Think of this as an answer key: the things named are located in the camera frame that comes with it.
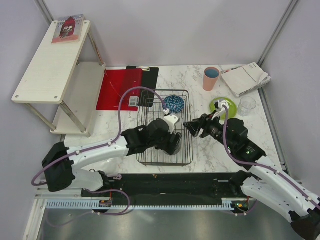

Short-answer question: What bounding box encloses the light blue plastic cup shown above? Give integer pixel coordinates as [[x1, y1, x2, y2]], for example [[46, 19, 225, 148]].
[[204, 68, 220, 79]]

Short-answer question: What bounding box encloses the white two-tier shelf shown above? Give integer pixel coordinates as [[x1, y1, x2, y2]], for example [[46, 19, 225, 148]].
[[11, 20, 106, 137]]

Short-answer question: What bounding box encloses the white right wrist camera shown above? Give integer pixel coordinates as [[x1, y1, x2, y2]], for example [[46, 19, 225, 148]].
[[213, 99, 229, 118]]

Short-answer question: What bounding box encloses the clear glass tumbler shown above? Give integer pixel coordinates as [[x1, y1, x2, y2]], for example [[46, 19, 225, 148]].
[[237, 96, 257, 117]]

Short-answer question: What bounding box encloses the white spiral notebook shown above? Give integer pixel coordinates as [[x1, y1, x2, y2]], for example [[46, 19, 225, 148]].
[[220, 62, 271, 98]]

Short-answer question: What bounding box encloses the pink plastic cup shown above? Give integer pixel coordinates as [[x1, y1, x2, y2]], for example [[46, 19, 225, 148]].
[[202, 67, 220, 92]]

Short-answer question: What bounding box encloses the red transparent plastic folder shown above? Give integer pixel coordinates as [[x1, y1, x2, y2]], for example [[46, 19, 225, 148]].
[[96, 68, 143, 111]]

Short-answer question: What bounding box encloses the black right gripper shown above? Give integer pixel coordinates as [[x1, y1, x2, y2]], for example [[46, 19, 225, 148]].
[[183, 110, 235, 151]]

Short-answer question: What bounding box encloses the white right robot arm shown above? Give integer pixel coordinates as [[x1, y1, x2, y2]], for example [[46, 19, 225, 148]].
[[183, 114, 320, 240]]

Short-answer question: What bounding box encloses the blue patterned ceramic bowl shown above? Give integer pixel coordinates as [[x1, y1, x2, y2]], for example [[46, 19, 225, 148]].
[[164, 95, 185, 114]]

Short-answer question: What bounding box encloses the lime green plastic plate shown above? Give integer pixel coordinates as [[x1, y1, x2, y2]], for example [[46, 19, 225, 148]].
[[209, 97, 237, 119]]

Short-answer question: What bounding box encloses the black wire dish rack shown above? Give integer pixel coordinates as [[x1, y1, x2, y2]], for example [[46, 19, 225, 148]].
[[137, 89, 193, 167]]

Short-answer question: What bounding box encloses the light blue cable duct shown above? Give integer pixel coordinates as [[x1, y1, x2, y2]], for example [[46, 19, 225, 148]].
[[46, 197, 238, 211]]

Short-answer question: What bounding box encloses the dark green ceramic mug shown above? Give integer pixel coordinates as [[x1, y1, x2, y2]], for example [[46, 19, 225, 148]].
[[172, 147, 181, 156]]

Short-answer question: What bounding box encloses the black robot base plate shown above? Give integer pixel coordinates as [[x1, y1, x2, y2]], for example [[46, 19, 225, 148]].
[[81, 172, 247, 207]]

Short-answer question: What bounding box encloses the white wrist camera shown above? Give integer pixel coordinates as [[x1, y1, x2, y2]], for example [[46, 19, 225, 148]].
[[163, 108, 180, 133], [213, 99, 229, 118]]

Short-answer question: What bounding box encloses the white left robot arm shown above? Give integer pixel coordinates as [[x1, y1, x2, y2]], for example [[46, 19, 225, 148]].
[[42, 114, 182, 197]]

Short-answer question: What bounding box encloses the red illustrated book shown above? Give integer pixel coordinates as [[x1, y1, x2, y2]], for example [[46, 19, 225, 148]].
[[51, 14, 85, 44]]

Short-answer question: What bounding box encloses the black clipboard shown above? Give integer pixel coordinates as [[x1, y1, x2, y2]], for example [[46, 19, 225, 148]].
[[126, 65, 159, 108]]

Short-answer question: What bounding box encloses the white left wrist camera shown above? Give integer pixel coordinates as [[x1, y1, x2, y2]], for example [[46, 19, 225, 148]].
[[163, 108, 180, 133]]

